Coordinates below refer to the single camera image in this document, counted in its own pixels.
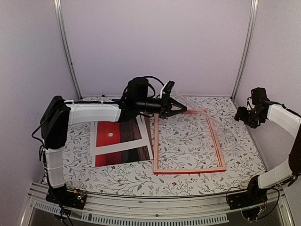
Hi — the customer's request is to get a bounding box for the white mat board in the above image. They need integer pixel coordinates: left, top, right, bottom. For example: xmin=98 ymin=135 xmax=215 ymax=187
xmin=90 ymin=116 xmax=153 ymax=160

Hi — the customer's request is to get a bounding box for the floral patterned table mat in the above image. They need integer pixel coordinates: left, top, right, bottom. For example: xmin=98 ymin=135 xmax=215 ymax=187
xmin=63 ymin=97 xmax=265 ymax=197

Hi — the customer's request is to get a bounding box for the aluminium front rail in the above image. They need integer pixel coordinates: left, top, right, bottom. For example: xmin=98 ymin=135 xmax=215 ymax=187
xmin=20 ymin=182 xmax=295 ymax=226

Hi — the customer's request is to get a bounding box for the brown backing board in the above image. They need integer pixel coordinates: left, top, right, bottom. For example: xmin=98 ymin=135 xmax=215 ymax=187
xmin=144 ymin=117 xmax=154 ymax=154

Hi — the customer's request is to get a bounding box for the aluminium corner post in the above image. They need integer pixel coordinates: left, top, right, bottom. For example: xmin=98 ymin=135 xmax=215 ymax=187
xmin=53 ymin=0 xmax=83 ymax=100
xmin=231 ymin=0 xmax=259 ymax=101

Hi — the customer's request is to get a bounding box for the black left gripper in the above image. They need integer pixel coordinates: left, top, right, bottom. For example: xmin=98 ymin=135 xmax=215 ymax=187
xmin=136 ymin=94 xmax=187 ymax=119

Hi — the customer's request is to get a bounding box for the red wooden picture frame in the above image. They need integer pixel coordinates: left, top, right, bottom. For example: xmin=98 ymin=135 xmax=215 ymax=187
xmin=153 ymin=110 xmax=226 ymax=175

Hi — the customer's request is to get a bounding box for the right aluminium corner post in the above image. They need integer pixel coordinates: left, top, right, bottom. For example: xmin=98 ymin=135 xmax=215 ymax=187
xmin=231 ymin=0 xmax=259 ymax=101

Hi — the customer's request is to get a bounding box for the red grey photo print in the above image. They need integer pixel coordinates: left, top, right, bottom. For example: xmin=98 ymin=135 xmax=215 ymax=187
xmin=90 ymin=116 xmax=153 ymax=167

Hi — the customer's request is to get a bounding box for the left aluminium corner post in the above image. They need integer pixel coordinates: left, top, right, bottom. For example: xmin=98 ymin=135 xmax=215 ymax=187
xmin=53 ymin=0 xmax=83 ymax=100

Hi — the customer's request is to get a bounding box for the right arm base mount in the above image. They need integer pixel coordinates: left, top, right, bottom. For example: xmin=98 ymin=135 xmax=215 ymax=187
xmin=226 ymin=175 xmax=280 ymax=222

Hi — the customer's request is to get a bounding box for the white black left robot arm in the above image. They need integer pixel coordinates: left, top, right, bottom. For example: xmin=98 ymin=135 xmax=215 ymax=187
xmin=31 ymin=76 xmax=187 ymax=204

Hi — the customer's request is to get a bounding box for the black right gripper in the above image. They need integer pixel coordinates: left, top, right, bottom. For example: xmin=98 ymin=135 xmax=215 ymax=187
xmin=234 ymin=106 xmax=264 ymax=129

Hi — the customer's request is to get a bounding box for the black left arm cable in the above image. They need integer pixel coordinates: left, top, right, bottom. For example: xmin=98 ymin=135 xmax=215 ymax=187
xmin=122 ymin=75 xmax=165 ymax=99

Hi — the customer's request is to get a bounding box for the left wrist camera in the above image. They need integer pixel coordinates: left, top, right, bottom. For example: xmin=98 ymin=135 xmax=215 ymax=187
xmin=157 ymin=81 xmax=175 ymax=99

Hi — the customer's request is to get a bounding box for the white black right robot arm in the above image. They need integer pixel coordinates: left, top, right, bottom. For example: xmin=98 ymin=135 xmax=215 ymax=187
xmin=234 ymin=87 xmax=301 ymax=205

